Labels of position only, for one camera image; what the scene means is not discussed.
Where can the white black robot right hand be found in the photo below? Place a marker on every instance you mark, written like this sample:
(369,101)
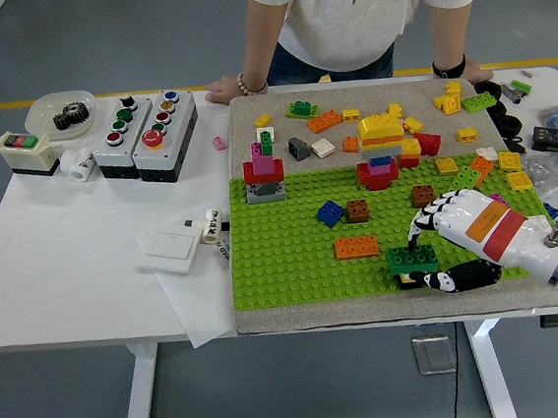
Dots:
(493,228)

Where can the person's right hand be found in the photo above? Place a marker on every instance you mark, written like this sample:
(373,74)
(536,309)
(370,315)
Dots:
(225,91)

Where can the person's left hand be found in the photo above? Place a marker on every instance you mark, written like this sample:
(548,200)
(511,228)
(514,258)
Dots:
(477,74)

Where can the dark green 2x4 brick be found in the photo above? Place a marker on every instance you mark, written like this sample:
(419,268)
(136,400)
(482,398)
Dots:
(407,259)

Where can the person's right forearm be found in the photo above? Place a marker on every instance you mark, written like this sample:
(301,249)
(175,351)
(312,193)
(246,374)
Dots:
(260,38)

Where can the person's left forearm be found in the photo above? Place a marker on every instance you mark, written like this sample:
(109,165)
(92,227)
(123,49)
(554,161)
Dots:
(447,30)

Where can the small yellow brick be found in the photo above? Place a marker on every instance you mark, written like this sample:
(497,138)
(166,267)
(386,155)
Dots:
(263,120)
(412,124)
(467,135)
(394,110)
(350,115)
(454,87)

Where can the lime green 2x4 brick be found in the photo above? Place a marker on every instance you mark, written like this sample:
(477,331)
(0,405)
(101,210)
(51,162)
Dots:
(466,177)
(479,102)

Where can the magenta 2x2 brick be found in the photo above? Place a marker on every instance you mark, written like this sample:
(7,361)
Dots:
(499,197)

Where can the yellow upturned brick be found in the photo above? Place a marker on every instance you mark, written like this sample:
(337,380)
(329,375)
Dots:
(449,103)

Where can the small pink brick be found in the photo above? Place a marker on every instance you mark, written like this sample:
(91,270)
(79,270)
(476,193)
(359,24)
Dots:
(220,143)

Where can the yellow 2x2 brick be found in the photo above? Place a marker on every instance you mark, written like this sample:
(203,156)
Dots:
(510,161)
(519,181)
(447,167)

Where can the small blue brick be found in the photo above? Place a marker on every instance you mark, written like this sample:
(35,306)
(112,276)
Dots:
(551,210)

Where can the orange 2x2 brick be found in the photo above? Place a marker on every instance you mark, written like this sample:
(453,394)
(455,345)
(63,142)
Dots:
(482,165)

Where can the brown 2x2 brick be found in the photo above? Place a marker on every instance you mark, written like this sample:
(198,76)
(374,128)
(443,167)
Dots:
(358,212)
(423,197)

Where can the red sloped brick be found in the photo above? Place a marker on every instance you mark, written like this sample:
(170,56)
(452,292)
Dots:
(430,142)

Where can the dark grey sloped brick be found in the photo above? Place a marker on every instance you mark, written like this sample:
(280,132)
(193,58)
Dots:
(298,149)

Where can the yellow red brick stack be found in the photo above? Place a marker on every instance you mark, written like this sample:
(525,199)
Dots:
(409,149)

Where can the white yellow black brick stack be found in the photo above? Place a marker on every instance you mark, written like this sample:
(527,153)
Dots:
(407,281)

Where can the orange 2x4 brick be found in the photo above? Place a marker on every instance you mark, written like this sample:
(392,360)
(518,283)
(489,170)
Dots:
(325,121)
(357,249)

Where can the yellow orange grey brick stack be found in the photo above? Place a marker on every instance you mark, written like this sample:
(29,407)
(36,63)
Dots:
(380,127)

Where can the white upturned 2x2 brick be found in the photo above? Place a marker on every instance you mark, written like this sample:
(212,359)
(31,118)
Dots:
(323,148)

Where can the red pink blue brick stack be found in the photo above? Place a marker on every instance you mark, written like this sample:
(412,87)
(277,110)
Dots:
(379,177)

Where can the small orange brick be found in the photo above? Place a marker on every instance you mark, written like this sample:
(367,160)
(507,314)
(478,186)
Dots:
(350,145)

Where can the blue 2x2 brick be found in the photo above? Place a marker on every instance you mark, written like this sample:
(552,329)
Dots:
(330,214)

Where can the lime green studded baseplate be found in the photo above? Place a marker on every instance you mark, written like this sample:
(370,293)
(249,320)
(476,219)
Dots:
(289,267)

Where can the black rubber tyre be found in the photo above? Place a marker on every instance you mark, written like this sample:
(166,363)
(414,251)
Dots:
(499,110)
(479,86)
(504,124)

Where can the black wrist watch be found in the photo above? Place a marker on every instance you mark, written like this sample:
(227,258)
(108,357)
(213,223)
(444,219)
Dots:
(448,70)

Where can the grey green small tool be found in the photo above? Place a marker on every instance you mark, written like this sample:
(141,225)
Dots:
(512,91)

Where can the small metal screw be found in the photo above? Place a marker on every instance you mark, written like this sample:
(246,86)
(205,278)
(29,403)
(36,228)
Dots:
(527,73)

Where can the lime and dark green bricks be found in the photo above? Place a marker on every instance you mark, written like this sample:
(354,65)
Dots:
(300,110)

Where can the grey control box emergency stop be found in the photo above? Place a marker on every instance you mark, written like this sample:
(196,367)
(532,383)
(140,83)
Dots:
(165,155)

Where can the grey red pink green tower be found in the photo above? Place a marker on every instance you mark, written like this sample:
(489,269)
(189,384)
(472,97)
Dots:
(263,173)

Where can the black electronic device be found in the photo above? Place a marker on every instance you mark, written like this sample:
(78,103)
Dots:
(554,139)

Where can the grey control box black selector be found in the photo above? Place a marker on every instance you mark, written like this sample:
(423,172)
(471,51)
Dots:
(116,158)

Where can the person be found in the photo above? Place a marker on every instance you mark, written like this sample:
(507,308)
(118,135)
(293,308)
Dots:
(363,3)

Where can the white labelled pipe tee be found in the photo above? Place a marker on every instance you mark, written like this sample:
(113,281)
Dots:
(211,228)

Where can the metal floor socket plate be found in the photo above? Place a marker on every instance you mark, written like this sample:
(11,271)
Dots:
(434,354)

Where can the white table leg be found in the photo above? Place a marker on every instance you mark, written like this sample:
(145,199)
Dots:
(140,405)
(493,381)

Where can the black metal gear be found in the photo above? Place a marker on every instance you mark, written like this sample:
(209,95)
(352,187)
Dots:
(70,118)

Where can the white printed label strip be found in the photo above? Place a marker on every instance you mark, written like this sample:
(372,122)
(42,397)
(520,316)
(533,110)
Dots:
(224,256)

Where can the white pipe fitting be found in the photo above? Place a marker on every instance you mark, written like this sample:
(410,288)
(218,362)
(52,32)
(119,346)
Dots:
(77,166)

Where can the translucent white bowl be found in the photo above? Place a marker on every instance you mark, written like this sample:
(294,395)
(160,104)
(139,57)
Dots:
(40,116)

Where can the white paper sheet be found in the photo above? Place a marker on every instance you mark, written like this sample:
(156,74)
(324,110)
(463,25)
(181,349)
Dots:
(194,306)

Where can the white frame brick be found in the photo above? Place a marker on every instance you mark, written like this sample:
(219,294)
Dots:
(266,129)

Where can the white wall switch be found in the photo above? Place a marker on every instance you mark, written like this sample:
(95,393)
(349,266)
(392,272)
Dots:
(169,249)

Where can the cream switch box red green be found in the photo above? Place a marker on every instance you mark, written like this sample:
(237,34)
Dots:
(27,159)

